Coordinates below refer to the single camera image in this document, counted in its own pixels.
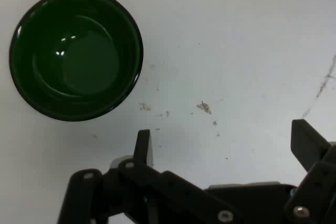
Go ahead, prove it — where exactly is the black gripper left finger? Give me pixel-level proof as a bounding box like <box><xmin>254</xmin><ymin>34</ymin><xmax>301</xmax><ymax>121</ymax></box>
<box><xmin>57</xmin><ymin>129</ymin><xmax>244</xmax><ymax>224</ymax></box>

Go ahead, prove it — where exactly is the dark green bowl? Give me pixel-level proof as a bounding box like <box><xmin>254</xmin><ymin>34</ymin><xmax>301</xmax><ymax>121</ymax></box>
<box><xmin>8</xmin><ymin>0</ymin><xmax>144</xmax><ymax>122</ymax></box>

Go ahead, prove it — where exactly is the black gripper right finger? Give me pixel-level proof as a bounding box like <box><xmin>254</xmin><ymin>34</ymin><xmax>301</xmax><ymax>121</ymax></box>
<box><xmin>285</xmin><ymin>119</ymin><xmax>336</xmax><ymax>224</ymax></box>

